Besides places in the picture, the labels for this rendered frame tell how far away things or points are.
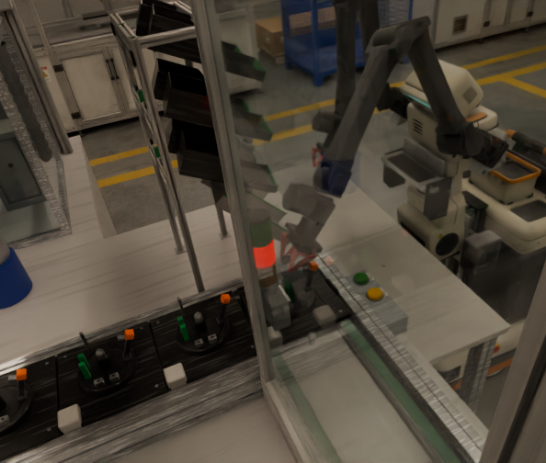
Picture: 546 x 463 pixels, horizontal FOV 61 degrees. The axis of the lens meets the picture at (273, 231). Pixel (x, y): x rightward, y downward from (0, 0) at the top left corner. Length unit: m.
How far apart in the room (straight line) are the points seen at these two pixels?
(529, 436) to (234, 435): 0.95
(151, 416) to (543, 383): 0.98
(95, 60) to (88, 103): 0.43
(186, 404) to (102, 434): 0.19
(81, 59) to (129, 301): 3.72
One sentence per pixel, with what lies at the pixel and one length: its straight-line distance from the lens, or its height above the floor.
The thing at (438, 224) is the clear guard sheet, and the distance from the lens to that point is 0.30.
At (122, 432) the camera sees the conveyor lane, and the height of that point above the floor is 0.95.
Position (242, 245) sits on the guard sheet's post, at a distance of 0.84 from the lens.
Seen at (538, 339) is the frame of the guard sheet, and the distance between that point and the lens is 0.25.
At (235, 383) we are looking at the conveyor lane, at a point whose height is 0.95.
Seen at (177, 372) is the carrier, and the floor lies 0.99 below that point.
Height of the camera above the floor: 1.89
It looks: 37 degrees down
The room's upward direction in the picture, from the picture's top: 7 degrees counter-clockwise
